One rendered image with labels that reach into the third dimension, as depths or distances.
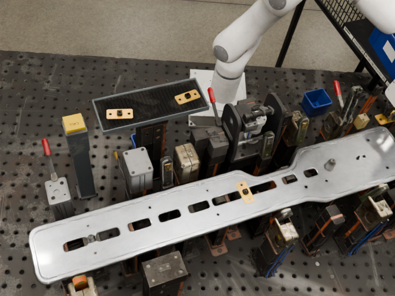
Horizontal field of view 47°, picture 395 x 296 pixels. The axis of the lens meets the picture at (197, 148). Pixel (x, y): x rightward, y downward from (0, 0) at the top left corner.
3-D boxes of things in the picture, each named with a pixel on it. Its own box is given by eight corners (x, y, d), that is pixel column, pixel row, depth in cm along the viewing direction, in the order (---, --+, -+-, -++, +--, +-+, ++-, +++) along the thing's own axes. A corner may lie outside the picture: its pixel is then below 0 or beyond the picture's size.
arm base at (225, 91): (203, 74, 210) (208, 47, 194) (243, 80, 211) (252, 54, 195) (199, 108, 201) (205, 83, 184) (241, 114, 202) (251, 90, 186)
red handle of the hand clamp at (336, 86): (341, 122, 169) (332, 81, 168) (338, 123, 171) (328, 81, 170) (351, 120, 170) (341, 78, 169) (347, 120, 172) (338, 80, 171)
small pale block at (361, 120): (328, 171, 200) (362, 121, 170) (324, 164, 202) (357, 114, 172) (335, 169, 201) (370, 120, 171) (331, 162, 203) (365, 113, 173)
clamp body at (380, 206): (340, 261, 178) (380, 224, 149) (325, 234, 183) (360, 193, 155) (360, 253, 180) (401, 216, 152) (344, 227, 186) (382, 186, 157)
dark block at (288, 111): (255, 177, 194) (281, 117, 160) (249, 164, 198) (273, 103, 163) (266, 174, 196) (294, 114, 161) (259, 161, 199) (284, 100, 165)
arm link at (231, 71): (209, 68, 188) (217, 27, 168) (236, 44, 196) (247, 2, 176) (231, 84, 186) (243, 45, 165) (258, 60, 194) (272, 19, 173)
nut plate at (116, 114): (106, 119, 146) (106, 117, 145) (106, 110, 148) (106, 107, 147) (133, 118, 148) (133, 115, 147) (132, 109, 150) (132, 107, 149)
